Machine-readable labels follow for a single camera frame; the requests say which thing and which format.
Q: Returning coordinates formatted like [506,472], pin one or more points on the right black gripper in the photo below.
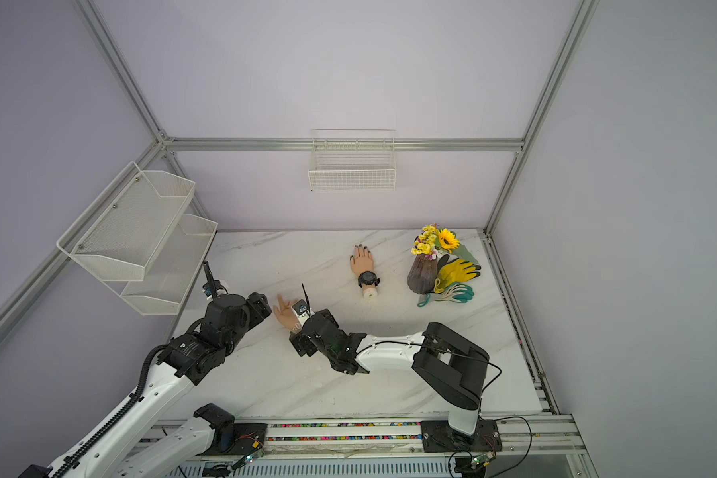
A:
[304,343]

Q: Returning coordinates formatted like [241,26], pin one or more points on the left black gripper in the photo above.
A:
[260,306]

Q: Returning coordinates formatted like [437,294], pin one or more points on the mannequin hand with white band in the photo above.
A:
[286,315]

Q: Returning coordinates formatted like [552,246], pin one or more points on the black wrist watch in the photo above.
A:
[368,279]

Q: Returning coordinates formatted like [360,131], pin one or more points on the mannequin hand with dark nails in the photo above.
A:
[362,260]

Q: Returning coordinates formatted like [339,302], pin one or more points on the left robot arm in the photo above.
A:
[168,373]

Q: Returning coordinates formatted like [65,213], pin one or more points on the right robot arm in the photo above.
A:
[454,367]

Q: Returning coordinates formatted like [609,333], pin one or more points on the purple glass vase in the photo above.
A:
[422,275]

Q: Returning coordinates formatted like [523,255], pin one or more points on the white mesh two-tier shelf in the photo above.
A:
[139,239]

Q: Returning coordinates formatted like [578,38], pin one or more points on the teal white work glove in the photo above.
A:
[456,293]

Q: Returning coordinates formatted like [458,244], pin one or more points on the artificial flower bouquet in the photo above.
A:
[433,242]

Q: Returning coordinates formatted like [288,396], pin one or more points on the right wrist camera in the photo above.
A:
[301,308]

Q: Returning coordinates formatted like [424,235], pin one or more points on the white wire wall basket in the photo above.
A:
[352,160]

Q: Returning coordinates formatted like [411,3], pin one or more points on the aluminium frame profiles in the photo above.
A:
[227,93]

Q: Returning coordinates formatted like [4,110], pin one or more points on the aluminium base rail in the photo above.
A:
[504,447]

